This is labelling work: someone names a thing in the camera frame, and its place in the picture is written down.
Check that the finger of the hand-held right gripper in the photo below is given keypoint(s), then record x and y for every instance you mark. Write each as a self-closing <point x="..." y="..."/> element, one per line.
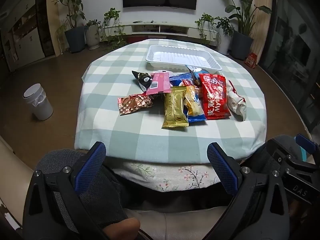
<point x="285" y="158"/>
<point x="306" y="142"/>

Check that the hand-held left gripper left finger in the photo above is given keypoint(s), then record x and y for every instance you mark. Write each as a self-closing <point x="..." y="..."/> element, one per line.
<point x="91" y="166"/>

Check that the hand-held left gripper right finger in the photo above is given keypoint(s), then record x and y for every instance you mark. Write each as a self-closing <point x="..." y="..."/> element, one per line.
<point x="222" y="171"/>

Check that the blue cake packet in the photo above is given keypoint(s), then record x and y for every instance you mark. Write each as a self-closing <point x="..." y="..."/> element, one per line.
<point x="195" y="115"/>

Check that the white and red snack packet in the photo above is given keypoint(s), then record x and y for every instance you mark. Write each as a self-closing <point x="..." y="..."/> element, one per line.
<point x="237" y="102"/>

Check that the large red snack packet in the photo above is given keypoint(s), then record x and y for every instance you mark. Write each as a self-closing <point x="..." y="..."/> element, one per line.
<point x="215" y="97"/>

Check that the brown patterned snack packet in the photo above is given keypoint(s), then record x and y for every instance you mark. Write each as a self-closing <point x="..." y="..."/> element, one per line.
<point x="133" y="103"/>

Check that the gold snack packet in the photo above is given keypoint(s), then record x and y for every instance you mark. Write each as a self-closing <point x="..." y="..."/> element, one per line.
<point x="175" y="107"/>

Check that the black snack packet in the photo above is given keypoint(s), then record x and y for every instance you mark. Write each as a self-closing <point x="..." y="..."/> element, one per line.
<point x="142" y="80"/>

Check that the light blue snack packet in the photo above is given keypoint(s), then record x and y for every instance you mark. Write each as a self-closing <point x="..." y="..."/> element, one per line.
<point x="196" y="71"/>

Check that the white plastic tray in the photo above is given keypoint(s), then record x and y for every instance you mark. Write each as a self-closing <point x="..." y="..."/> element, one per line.
<point x="183" y="56"/>

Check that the green checked tablecloth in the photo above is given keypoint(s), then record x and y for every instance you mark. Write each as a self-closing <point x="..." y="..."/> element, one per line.
<point x="125" y="135"/>

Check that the floral cloth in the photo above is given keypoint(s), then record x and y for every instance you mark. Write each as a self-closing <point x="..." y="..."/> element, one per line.
<point x="170" y="177"/>

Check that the cream seat cushion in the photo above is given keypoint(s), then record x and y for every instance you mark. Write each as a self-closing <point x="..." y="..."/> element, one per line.
<point x="175" y="222"/>

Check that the cream wooden chair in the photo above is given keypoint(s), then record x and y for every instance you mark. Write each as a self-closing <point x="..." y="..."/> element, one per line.
<point x="12" y="170"/>

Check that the white trash bin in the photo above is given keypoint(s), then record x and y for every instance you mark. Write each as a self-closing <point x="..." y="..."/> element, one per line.
<point x="40" y="103"/>

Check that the glass sliding door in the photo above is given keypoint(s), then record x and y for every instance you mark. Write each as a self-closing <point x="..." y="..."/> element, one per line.
<point x="292" y="55"/>

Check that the red gift box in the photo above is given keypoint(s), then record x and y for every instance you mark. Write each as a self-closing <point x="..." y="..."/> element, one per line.
<point x="250" y="60"/>

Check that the large-leaf plant in dark pot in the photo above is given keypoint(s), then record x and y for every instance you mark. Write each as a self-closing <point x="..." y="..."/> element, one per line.
<point x="241" y="43"/>

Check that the tall plant in dark pot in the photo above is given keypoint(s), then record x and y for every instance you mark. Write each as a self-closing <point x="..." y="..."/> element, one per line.
<point x="75" y="38"/>

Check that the small plant in white pot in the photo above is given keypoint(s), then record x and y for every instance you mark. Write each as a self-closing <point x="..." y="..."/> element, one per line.
<point x="92" y="36"/>

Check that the bushy plant in white pot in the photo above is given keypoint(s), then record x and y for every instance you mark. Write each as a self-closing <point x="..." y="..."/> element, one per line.
<point x="225" y="38"/>

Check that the bamboo curtain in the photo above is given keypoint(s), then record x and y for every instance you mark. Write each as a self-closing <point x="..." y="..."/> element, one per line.
<point x="262" y="17"/>

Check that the red storage box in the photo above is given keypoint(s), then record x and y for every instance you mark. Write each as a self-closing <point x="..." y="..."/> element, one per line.
<point x="136" y="39"/>

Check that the trailing vine plant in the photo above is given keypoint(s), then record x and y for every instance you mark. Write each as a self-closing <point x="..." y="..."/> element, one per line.
<point x="203" y="23"/>
<point x="111" y="20"/>

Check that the white TV cabinet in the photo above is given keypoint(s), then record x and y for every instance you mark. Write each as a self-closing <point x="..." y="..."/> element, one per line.
<point x="172" y="28"/>

